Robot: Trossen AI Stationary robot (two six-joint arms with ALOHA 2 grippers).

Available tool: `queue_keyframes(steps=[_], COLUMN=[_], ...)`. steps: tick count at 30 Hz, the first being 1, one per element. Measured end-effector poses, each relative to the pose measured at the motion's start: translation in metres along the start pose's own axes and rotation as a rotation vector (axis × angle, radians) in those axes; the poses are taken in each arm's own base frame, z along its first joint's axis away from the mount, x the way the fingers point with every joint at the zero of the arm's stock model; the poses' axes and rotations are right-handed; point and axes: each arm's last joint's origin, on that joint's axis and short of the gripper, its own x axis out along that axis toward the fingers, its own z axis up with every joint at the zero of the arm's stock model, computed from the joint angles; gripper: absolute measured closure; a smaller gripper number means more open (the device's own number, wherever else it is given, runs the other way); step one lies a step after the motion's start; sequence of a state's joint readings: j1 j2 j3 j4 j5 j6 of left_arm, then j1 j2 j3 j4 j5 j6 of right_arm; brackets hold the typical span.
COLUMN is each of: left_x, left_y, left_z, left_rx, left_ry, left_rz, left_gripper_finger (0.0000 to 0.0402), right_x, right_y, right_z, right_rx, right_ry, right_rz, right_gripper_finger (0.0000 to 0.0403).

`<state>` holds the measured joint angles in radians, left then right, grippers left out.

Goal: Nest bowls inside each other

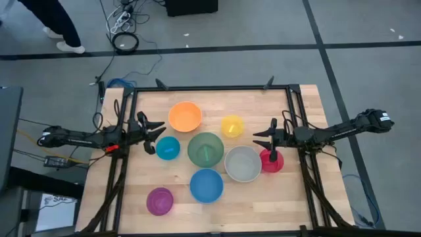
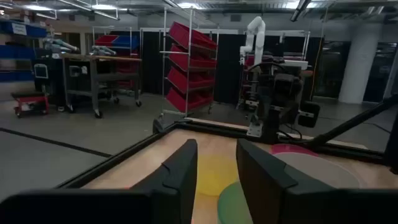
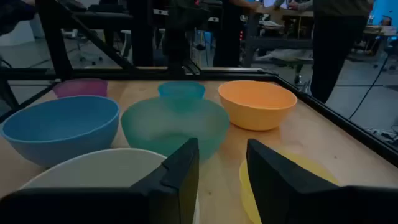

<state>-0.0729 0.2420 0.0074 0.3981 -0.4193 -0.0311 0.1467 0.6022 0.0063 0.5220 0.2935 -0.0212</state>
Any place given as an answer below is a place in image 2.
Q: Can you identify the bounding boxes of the rack with red blue bins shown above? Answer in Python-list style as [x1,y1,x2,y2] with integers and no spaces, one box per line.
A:
[91,26,141,95]

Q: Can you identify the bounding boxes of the yellow bowl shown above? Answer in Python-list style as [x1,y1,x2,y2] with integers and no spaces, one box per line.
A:
[195,154,241,197]

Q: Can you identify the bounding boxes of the red low rolling stool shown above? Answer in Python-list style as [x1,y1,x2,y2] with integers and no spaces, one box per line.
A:
[11,90,50,119]

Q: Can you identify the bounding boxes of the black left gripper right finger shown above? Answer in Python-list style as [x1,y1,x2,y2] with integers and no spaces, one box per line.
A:
[236,138,398,224]

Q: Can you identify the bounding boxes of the wire rack with red bins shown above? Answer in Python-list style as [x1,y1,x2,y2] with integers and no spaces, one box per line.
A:
[159,6,220,119]

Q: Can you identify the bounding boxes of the black cabinet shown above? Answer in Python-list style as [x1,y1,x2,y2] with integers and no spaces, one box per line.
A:
[32,57,67,107]

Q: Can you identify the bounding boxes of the grey metal wheeled cart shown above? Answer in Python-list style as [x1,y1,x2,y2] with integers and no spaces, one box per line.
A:
[61,53,143,119]

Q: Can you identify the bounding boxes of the green bowl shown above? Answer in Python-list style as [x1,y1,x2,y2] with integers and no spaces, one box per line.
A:
[216,181,254,224]

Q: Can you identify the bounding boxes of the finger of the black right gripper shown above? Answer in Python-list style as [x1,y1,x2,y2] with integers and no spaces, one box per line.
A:
[256,93,272,126]
[297,100,322,129]

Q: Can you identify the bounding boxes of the black curtain partition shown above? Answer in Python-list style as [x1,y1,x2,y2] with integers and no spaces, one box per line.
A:
[139,30,325,105]

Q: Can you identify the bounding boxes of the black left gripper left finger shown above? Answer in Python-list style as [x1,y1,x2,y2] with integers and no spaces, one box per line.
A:
[0,139,198,224]

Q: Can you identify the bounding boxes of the blue storage bin shelf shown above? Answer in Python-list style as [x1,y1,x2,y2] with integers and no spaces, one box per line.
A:
[0,19,48,83]

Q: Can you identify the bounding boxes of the white round pillar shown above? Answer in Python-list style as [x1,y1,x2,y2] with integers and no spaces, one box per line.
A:
[338,22,384,105]

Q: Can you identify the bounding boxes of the black metal table frame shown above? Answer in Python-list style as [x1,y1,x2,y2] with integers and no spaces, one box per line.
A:
[55,93,398,191]

